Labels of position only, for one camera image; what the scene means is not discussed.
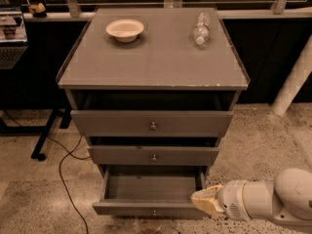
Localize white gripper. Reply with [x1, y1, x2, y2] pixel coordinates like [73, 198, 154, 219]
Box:
[191, 180, 251, 221]

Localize grey bottom drawer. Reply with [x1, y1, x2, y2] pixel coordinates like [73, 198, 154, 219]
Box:
[93, 165, 206, 218]

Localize grey drawer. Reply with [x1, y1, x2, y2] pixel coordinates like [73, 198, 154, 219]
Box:
[71, 110, 233, 137]
[88, 145, 218, 166]
[93, 165, 206, 218]

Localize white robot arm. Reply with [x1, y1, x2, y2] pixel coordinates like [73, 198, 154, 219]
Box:
[191, 168, 312, 228]

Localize grey top drawer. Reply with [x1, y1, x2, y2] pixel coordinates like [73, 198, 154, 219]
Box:
[71, 110, 233, 137]

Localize grey middle drawer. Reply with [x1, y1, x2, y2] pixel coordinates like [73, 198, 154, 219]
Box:
[88, 145, 218, 166]

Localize grey drawer cabinet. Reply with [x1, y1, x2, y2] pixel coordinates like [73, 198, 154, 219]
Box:
[56, 6, 251, 177]

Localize clear plastic water bottle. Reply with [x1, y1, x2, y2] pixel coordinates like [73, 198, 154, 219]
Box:
[191, 12, 211, 46]

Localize white paper bowl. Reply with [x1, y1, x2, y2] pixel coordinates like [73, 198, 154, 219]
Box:
[106, 19, 144, 43]

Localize open laptop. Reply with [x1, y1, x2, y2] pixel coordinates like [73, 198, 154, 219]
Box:
[0, 5, 28, 70]

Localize small yellow black object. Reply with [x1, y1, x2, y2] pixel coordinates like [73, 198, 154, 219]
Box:
[28, 2, 47, 18]

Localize black floor cable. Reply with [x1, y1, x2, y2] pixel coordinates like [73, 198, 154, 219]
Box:
[0, 109, 93, 234]

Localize black desk frame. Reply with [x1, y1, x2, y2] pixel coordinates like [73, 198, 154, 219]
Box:
[0, 108, 71, 161]

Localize white diagonal post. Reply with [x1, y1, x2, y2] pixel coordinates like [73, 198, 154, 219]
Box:
[271, 36, 312, 116]

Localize metal railing frame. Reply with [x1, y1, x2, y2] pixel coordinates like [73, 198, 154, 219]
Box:
[19, 0, 312, 20]

